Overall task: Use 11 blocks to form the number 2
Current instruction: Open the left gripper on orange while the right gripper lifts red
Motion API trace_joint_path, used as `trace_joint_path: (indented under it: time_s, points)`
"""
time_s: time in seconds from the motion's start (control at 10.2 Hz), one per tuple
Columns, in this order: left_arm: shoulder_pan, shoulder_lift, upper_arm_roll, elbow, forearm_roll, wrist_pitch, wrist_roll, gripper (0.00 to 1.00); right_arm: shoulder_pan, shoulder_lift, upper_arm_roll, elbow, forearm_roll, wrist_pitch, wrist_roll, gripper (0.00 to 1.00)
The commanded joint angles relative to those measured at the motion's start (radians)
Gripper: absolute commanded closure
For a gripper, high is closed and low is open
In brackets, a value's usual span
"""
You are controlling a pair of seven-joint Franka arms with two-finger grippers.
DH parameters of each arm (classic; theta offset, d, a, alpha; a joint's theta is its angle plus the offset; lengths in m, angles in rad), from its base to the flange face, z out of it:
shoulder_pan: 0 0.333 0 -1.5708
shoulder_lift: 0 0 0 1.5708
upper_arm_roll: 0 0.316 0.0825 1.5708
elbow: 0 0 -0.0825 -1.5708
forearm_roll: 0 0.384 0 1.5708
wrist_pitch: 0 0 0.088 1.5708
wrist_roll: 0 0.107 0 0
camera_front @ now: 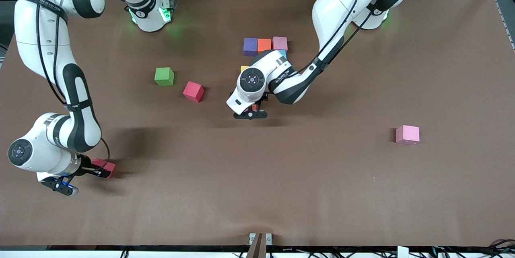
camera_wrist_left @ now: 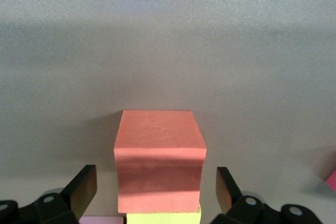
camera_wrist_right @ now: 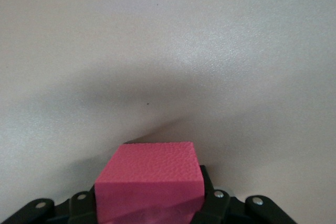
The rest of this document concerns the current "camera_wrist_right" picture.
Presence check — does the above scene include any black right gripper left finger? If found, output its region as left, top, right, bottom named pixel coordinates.
left=1, top=186, right=99, bottom=224

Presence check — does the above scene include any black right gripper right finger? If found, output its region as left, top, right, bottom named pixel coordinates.
left=193, top=165, right=299, bottom=224

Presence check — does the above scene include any red foam cube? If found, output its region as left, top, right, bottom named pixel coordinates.
left=94, top=141, right=205, bottom=224

